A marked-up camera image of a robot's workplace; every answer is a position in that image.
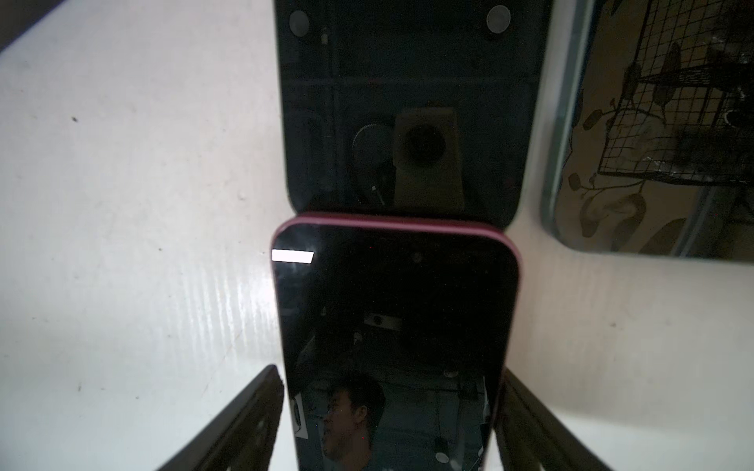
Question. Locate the black phone stand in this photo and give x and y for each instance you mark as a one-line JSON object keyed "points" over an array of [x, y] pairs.
{"points": [[414, 107]]}

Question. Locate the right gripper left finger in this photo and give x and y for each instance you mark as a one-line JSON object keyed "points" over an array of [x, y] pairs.
{"points": [[242, 435]]}

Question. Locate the black phone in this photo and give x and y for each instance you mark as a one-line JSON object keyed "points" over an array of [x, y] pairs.
{"points": [[394, 334]]}

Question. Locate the black wire basket right wall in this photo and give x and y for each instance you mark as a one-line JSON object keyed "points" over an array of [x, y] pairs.
{"points": [[685, 113]]}

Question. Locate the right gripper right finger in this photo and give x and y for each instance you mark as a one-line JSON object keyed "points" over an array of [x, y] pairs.
{"points": [[531, 437]]}

